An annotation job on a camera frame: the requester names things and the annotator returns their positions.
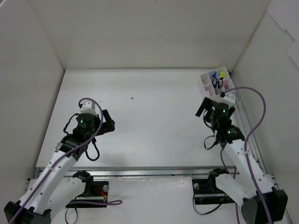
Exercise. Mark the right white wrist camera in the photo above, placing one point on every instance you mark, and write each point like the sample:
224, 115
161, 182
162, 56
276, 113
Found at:
227, 98

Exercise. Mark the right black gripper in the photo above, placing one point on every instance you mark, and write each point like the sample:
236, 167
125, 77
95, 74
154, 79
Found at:
203, 105

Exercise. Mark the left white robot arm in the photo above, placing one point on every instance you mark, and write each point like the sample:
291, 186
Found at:
41, 203

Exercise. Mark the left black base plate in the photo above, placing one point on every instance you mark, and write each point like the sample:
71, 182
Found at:
94, 197

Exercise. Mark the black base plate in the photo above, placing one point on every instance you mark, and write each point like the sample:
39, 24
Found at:
204, 195
94, 197

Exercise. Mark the aluminium rail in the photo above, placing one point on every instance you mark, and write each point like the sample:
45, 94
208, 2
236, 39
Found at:
143, 172
242, 120

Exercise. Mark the aluminium rail right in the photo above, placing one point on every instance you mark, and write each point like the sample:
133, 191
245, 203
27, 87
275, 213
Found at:
242, 120

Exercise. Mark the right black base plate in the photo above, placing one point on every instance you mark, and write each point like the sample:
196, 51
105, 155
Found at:
204, 195

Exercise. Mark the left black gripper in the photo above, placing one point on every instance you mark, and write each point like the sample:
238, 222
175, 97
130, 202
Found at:
107, 123

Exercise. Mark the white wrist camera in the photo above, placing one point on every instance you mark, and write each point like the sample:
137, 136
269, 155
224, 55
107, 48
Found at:
227, 98
88, 107

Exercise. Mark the white compartment organizer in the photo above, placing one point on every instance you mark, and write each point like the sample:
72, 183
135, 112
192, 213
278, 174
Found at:
207, 77

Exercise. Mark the black handled scissors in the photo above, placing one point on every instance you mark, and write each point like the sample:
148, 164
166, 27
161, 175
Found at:
217, 83

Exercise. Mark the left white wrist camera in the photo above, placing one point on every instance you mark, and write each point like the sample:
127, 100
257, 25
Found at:
88, 107

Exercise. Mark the aluminium rail front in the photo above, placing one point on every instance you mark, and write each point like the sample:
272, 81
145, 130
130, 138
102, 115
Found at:
143, 172

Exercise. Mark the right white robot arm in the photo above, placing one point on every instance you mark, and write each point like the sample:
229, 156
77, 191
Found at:
258, 198

